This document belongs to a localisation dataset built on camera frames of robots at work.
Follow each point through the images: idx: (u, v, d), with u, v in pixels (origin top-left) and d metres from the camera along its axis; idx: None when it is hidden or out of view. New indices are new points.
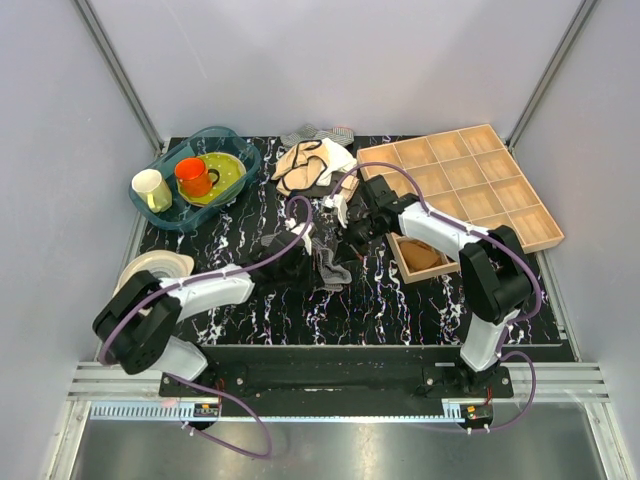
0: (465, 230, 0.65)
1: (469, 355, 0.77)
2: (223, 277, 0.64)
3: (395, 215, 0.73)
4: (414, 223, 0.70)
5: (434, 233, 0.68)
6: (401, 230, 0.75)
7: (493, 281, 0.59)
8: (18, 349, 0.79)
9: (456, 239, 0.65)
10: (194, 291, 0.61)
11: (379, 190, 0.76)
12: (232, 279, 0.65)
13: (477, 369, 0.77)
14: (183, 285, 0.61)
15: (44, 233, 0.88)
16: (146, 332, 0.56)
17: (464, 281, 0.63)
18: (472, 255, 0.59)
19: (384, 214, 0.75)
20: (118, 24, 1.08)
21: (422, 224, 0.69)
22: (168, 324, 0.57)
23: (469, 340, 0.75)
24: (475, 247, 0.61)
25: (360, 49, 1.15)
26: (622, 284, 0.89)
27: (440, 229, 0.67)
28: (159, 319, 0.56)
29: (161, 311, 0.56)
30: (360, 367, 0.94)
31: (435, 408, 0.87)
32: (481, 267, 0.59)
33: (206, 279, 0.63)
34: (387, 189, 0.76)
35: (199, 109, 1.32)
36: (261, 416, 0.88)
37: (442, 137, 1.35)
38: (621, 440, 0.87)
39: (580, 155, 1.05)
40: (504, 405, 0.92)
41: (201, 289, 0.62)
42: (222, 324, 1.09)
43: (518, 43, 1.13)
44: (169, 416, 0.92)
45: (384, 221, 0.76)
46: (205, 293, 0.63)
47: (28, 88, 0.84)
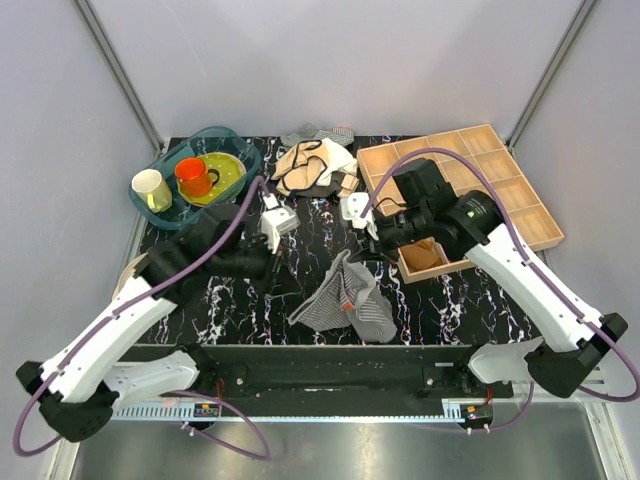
0: (580, 316, 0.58)
1: (480, 366, 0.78)
2: (113, 318, 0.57)
3: (467, 228, 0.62)
4: (501, 267, 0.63)
5: (524, 289, 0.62)
6: (463, 251, 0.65)
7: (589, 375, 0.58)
8: (18, 349, 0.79)
9: (561, 320, 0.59)
10: (81, 366, 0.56)
11: (431, 187, 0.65)
12: (128, 313, 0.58)
13: (485, 382, 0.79)
14: (64, 367, 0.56)
15: (44, 233, 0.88)
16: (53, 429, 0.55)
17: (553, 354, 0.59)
18: (587, 361, 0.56)
19: (447, 225, 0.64)
20: (117, 24, 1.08)
21: (512, 271, 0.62)
22: (65, 412, 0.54)
23: (490, 359, 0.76)
24: (590, 347, 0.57)
25: (361, 49, 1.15)
26: (622, 284, 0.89)
27: (541, 295, 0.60)
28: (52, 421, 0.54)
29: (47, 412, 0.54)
30: (360, 367, 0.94)
31: (435, 408, 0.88)
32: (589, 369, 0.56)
33: (90, 341, 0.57)
34: (441, 187, 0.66)
35: (199, 109, 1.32)
36: (250, 416, 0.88)
37: (442, 137, 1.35)
38: (621, 441, 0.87)
39: (580, 156, 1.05)
40: (504, 405, 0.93)
41: (89, 358, 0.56)
42: (222, 324, 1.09)
43: (518, 43, 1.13)
44: (169, 416, 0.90)
45: (446, 234, 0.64)
46: (101, 351, 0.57)
47: (28, 88, 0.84)
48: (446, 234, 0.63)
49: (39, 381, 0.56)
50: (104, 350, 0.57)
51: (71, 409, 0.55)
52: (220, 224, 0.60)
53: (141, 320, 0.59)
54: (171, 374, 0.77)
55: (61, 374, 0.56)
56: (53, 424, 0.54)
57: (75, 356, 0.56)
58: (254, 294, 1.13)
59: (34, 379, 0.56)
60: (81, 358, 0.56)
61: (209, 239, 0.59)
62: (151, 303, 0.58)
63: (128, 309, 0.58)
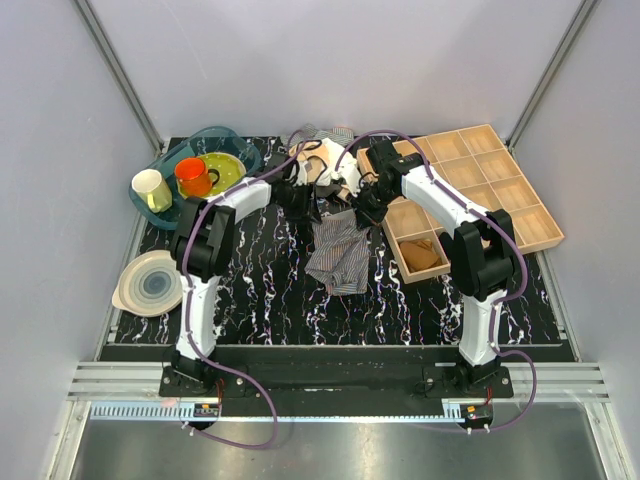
0: (465, 207, 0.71)
1: (465, 348, 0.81)
2: (247, 185, 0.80)
3: (398, 173, 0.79)
4: (418, 189, 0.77)
5: (435, 202, 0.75)
6: (401, 191, 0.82)
7: (479, 262, 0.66)
8: (18, 348, 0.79)
9: (456, 215, 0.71)
10: (233, 200, 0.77)
11: (385, 153, 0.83)
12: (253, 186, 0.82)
13: (474, 362, 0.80)
14: (224, 199, 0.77)
15: (44, 235, 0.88)
16: (215, 238, 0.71)
17: (454, 257, 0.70)
18: (466, 234, 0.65)
19: (387, 170, 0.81)
20: (118, 25, 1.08)
21: (424, 190, 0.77)
22: (230, 225, 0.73)
23: (465, 331, 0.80)
24: (473, 228, 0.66)
25: (361, 49, 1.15)
26: (621, 283, 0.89)
27: (444, 202, 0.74)
28: (222, 225, 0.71)
29: (222, 216, 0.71)
30: (360, 367, 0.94)
31: (435, 408, 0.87)
32: (474, 246, 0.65)
33: (236, 192, 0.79)
34: (392, 152, 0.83)
35: (200, 109, 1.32)
36: (279, 416, 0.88)
37: (441, 137, 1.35)
38: (621, 440, 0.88)
39: (580, 155, 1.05)
40: (504, 405, 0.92)
41: (238, 198, 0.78)
42: (222, 324, 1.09)
43: (518, 43, 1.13)
44: (169, 416, 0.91)
45: (386, 179, 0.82)
46: (244, 199, 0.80)
47: (27, 87, 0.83)
48: (384, 179, 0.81)
49: (201, 206, 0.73)
50: (242, 198, 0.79)
51: (232, 223, 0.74)
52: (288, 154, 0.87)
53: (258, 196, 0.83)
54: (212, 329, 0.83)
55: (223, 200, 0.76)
56: (222, 230, 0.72)
57: (229, 195, 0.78)
58: (255, 294, 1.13)
59: (201, 201, 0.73)
60: (233, 197, 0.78)
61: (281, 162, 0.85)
62: (267, 186, 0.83)
63: (255, 184, 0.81)
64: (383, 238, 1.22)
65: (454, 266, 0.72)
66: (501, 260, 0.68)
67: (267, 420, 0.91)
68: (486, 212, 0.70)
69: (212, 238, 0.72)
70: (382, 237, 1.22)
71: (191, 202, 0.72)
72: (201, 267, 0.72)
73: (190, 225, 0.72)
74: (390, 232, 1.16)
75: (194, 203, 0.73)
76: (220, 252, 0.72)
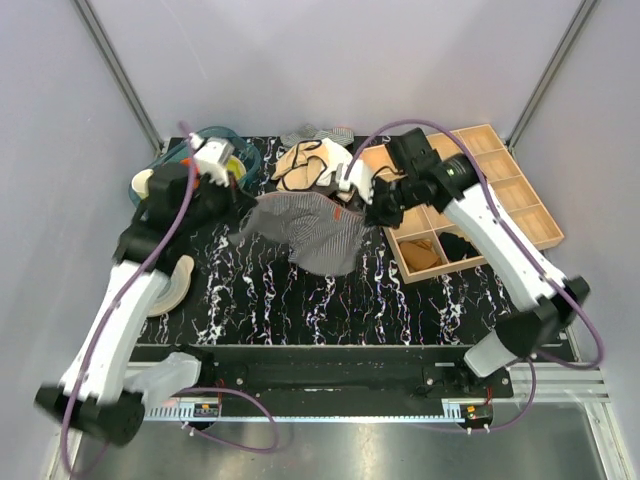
0: (542, 274, 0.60)
1: (475, 361, 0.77)
2: (116, 308, 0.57)
3: (446, 190, 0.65)
4: (473, 222, 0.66)
5: (497, 250, 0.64)
6: (442, 208, 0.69)
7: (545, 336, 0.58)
8: (18, 348, 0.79)
9: (528, 279, 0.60)
10: (102, 361, 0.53)
11: (416, 150, 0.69)
12: (126, 299, 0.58)
13: (481, 375, 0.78)
14: (84, 373, 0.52)
15: (44, 235, 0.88)
16: (96, 429, 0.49)
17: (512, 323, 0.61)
18: (544, 314, 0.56)
19: (427, 182, 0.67)
20: (117, 25, 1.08)
21: (484, 228, 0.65)
22: (104, 404, 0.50)
23: (479, 350, 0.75)
24: (549, 304, 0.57)
25: (361, 49, 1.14)
26: (621, 284, 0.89)
27: (509, 249, 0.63)
28: (95, 415, 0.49)
29: (91, 413, 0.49)
30: (359, 367, 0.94)
31: (435, 409, 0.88)
32: (548, 325, 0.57)
33: (103, 337, 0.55)
34: (426, 149, 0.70)
35: (200, 109, 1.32)
36: (275, 416, 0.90)
37: (441, 137, 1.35)
38: (621, 441, 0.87)
39: (580, 155, 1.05)
40: (504, 405, 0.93)
41: (107, 352, 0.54)
42: (222, 324, 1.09)
43: (518, 43, 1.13)
44: (169, 416, 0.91)
45: (426, 191, 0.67)
46: (123, 334, 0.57)
47: (27, 87, 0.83)
48: (426, 193, 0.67)
49: (62, 402, 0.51)
50: (118, 340, 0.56)
51: (107, 403, 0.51)
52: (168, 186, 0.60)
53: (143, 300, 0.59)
54: (172, 380, 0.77)
55: (86, 377, 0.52)
56: (99, 420, 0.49)
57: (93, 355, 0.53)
58: (255, 294, 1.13)
59: (59, 397, 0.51)
60: (100, 355, 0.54)
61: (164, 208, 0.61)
62: (148, 279, 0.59)
63: (125, 295, 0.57)
64: (383, 238, 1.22)
65: (505, 322, 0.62)
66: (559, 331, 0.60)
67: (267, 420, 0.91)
68: (563, 280, 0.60)
69: (90, 428, 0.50)
70: (382, 237, 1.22)
71: (45, 404, 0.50)
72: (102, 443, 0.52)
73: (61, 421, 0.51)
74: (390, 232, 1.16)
75: (48, 400, 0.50)
76: (113, 430, 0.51)
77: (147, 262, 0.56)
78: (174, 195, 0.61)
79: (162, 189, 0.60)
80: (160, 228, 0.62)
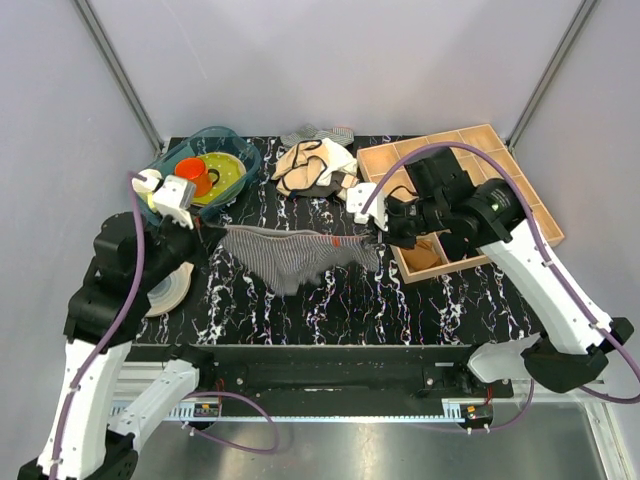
0: (592, 322, 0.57)
1: (481, 365, 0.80)
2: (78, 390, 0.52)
3: (494, 228, 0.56)
4: (520, 266, 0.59)
5: (543, 294, 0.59)
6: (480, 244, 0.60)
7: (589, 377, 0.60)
8: (18, 348, 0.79)
9: (577, 329, 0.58)
10: (74, 444, 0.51)
11: (446, 174, 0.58)
12: (87, 379, 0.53)
13: (485, 380, 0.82)
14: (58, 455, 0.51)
15: (44, 234, 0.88)
16: None
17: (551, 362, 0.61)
18: (591, 365, 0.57)
19: (467, 216, 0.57)
20: (117, 25, 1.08)
21: (531, 272, 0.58)
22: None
23: (486, 356, 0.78)
24: (597, 352, 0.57)
25: (360, 49, 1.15)
26: (622, 284, 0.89)
27: (558, 295, 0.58)
28: None
29: None
30: (360, 367, 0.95)
31: (435, 409, 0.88)
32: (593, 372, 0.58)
33: (72, 416, 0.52)
34: (458, 174, 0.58)
35: (200, 109, 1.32)
36: (272, 416, 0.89)
37: (442, 137, 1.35)
38: (621, 440, 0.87)
39: (580, 155, 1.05)
40: (504, 405, 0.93)
41: (78, 433, 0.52)
42: (222, 324, 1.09)
43: (518, 43, 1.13)
44: (168, 416, 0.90)
45: (466, 227, 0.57)
46: (92, 409, 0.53)
47: (27, 87, 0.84)
48: (467, 229, 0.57)
49: None
50: (86, 418, 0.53)
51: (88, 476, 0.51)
52: (119, 247, 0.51)
53: (107, 370, 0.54)
54: (173, 388, 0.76)
55: (60, 462, 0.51)
56: None
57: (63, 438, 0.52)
58: (255, 294, 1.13)
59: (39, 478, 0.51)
60: (70, 438, 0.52)
61: (121, 269, 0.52)
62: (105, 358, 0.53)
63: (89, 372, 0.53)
64: None
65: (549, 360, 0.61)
66: None
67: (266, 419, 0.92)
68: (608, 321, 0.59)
69: None
70: None
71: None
72: None
73: None
74: None
75: None
76: None
77: (101, 344, 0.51)
78: (130, 253, 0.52)
79: (111, 249, 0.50)
80: (118, 290, 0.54)
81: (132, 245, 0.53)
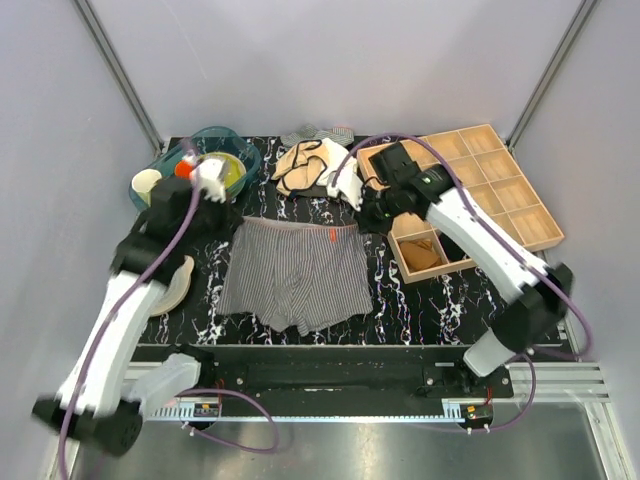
0: (523, 263, 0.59)
1: (472, 360, 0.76)
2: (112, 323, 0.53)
3: (426, 199, 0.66)
4: (452, 224, 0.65)
5: (477, 245, 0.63)
6: (426, 215, 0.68)
7: (539, 328, 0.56)
8: (17, 348, 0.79)
9: (508, 270, 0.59)
10: (100, 372, 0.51)
11: (397, 163, 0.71)
12: (124, 310, 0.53)
13: (480, 374, 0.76)
14: (81, 385, 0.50)
15: (44, 236, 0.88)
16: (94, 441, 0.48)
17: (500, 320, 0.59)
18: (528, 302, 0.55)
19: (407, 191, 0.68)
20: (117, 25, 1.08)
21: (461, 227, 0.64)
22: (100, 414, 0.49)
23: (477, 349, 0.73)
24: (535, 292, 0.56)
25: (360, 48, 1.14)
26: (621, 284, 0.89)
27: (489, 243, 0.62)
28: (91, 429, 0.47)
29: (87, 426, 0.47)
30: (360, 367, 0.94)
31: (434, 408, 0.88)
32: (537, 314, 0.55)
33: (99, 347, 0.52)
34: (406, 162, 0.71)
35: (200, 109, 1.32)
36: (274, 416, 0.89)
37: (441, 137, 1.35)
38: (622, 440, 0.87)
39: (580, 156, 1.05)
40: (505, 405, 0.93)
41: (106, 363, 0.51)
42: (222, 324, 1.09)
43: (518, 43, 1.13)
44: (169, 416, 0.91)
45: (407, 200, 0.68)
46: (120, 344, 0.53)
47: (27, 87, 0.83)
48: (407, 202, 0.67)
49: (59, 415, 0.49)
50: (114, 355, 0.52)
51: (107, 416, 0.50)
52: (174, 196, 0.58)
53: (143, 307, 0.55)
54: (177, 374, 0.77)
55: (82, 391, 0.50)
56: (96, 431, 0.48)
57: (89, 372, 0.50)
58: None
59: (55, 410, 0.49)
60: (96, 370, 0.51)
61: (168, 217, 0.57)
62: (145, 291, 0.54)
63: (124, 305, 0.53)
64: (383, 238, 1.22)
65: (500, 313, 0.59)
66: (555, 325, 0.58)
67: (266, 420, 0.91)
68: (546, 269, 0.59)
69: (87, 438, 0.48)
70: (382, 237, 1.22)
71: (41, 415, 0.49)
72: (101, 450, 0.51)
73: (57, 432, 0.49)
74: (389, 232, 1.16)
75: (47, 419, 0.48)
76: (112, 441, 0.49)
77: (145, 273, 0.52)
78: (179, 206, 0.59)
79: (164, 198, 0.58)
80: (159, 238, 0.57)
81: (182, 198, 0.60)
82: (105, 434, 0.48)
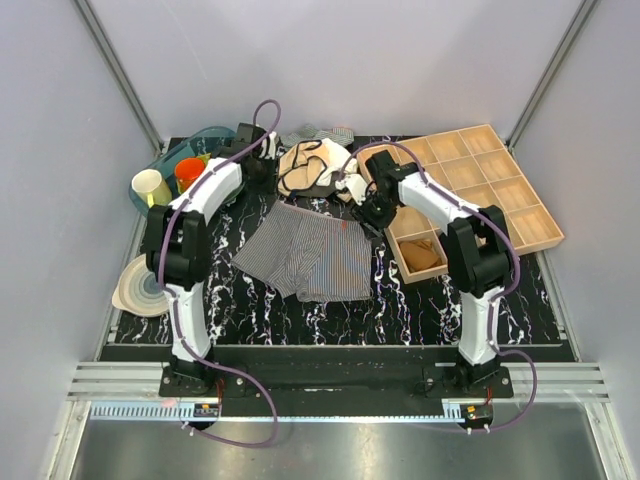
0: (458, 206, 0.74)
1: (464, 348, 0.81)
2: (213, 174, 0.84)
3: (395, 182, 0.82)
4: (413, 192, 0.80)
5: (427, 201, 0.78)
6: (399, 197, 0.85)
7: (474, 258, 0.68)
8: (18, 348, 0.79)
9: (449, 211, 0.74)
10: (199, 202, 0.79)
11: (384, 165, 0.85)
12: (216, 175, 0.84)
13: (474, 363, 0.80)
14: (190, 198, 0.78)
15: (43, 235, 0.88)
16: (189, 246, 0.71)
17: (450, 259, 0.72)
18: (459, 228, 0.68)
19: (386, 179, 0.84)
20: (117, 25, 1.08)
21: (420, 194, 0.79)
22: (200, 232, 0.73)
23: (464, 330, 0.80)
24: (465, 223, 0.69)
25: (360, 49, 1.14)
26: (622, 283, 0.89)
27: (438, 202, 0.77)
28: (193, 231, 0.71)
29: (191, 223, 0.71)
30: (360, 367, 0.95)
31: (435, 408, 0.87)
32: (466, 240, 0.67)
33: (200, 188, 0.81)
34: (390, 162, 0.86)
35: (200, 109, 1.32)
36: (280, 417, 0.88)
37: (441, 137, 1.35)
38: (621, 440, 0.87)
39: (580, 155, 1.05)
40: (504, 405, 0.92)
41: (203, 198, 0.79)
42: (222, 324, 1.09)
43: (518, 43, 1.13)
44: (169, 416, 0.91)
45: (384, 187, 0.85)
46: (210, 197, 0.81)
47: (26, 87, 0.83)
48: (383, 188, 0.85)
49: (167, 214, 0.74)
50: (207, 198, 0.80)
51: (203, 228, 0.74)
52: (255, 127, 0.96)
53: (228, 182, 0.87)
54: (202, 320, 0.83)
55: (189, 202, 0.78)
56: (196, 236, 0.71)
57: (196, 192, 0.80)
58: (255, 294, 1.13)
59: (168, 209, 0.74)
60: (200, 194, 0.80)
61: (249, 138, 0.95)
62: (233, 169, 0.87)
63: (221, 171, 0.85)
64: (383, 238, 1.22)
65: (450, 264, 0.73)
66: (496, 256, 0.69)
67: (267, 420, 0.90)
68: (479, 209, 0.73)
69: (187, 247, 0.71)
70: (382, 237, 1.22)
71: (154, 216, 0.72)
72: (181, 275, 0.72)
73: (160, 237, 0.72)
74: (390, 232, 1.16)
75: (160, 212, 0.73)
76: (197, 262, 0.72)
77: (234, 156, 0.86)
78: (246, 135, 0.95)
79: (249, 129, 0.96)
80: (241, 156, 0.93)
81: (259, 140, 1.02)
82: (196, 244, 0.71)
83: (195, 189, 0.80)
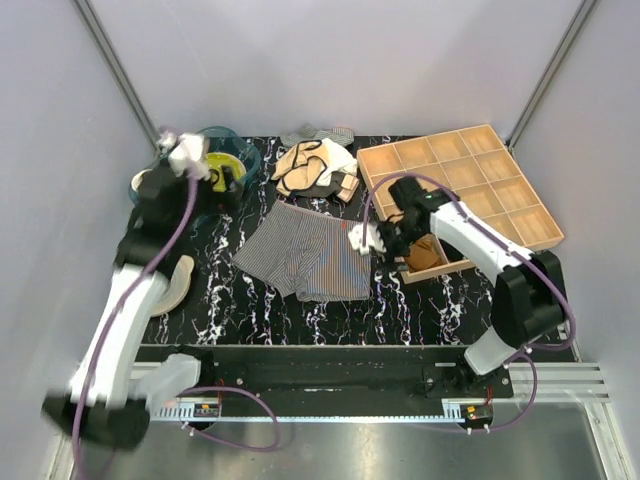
0: (506, 249, 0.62)
1: (473, 357, 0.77)
2: (118, 313, 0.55)
3: (426, 212, 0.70)
4: (449, 227, 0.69)
5: (469, 242, 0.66)
6: (429, 229, 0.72)
7: (525, 309, 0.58)
8: (18, 349, 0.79)
9: (496, 256, 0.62)
10: (106, 371, 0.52)
11: (409, 190, 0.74)
12: (129, 300, 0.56)
13: (480, 373, 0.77)
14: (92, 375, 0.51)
15: (43, 235, 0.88)
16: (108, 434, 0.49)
17: (494, 308, 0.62)
18: (510, 280, 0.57)
19: (413, 208, 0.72)
20: (118, 26, 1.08)
21: (456, 228, 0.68)
22: (118, 408, 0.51)
23: (478, 345, 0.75)
24: (516, 274, 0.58)
25: (360, 49, 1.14)
26: (621, 284, 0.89)
27: (479, 241, 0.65)
28: (103, 419, 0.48)
29: (100, 416, 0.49)
30: (360, 367, 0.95)
31: (434, 408, 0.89)
32: (518, 294, 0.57)
33: (105, 340, 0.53)
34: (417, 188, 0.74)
35: (200, 109, 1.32)
36: (278, 416, 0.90)
37: (441, 137, 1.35)
38: (621, 440, 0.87)
39: (580, 156, 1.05)
40: (505, 405, 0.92)
41: (115, 352, 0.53)
42: (222, 324, 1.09)
43: (518, 43, 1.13)
44: (168, 416, 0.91)
45: (411, 219, 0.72)
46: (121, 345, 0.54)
47: (27, 86, 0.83)
48: (411, 218, 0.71)
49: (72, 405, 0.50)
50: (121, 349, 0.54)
51: (120, 410, 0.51)
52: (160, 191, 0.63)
53: (143, 308, 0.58)
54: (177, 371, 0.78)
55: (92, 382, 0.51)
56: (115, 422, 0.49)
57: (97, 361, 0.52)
58: (255, 294, 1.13)
59: (68, 402, 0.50)
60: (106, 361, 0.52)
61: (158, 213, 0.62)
62: (148, 283, 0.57)
63: (130, 295, 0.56)
64: None
65: (493, 311, 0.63)
66: (548, 307, 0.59)
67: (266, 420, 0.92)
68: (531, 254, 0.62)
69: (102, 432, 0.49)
70: None
71: (54, 407, 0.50)
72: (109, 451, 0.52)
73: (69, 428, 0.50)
74: None
75: (59, 403, 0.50)
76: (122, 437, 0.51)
77: (150, 264, 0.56)
78: (165, 204, 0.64)
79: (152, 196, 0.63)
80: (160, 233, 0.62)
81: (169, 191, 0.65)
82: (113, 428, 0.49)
83: (97, 347, 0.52)
